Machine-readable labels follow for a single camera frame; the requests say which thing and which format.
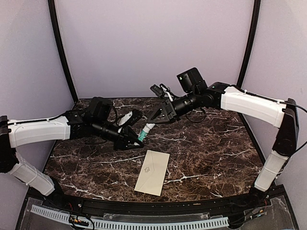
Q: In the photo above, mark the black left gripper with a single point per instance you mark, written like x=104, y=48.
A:
x=124, y=136

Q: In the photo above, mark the black curved front rail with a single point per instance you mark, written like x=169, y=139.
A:
x=227, y=206

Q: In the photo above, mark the left black frame post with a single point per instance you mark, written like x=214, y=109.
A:
x=60, y=48

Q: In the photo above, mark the green white glue stick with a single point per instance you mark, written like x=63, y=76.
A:
x=144, y=132

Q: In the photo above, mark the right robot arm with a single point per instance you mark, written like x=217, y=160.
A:
x=279, y=113

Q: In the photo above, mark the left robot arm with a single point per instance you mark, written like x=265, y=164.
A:
x=73, y=124

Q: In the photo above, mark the white slotted cable duct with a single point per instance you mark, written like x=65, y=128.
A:
x=133, y=222

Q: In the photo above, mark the right black frame post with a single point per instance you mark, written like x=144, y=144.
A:
x=250, y=42

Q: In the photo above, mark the black frame post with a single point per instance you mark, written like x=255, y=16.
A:
x=60, y=48
x=250, y=42

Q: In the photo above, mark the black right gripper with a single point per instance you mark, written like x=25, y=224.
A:
x=168, y=110

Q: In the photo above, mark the cream paper envelope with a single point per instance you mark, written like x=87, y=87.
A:
x=152, y=174

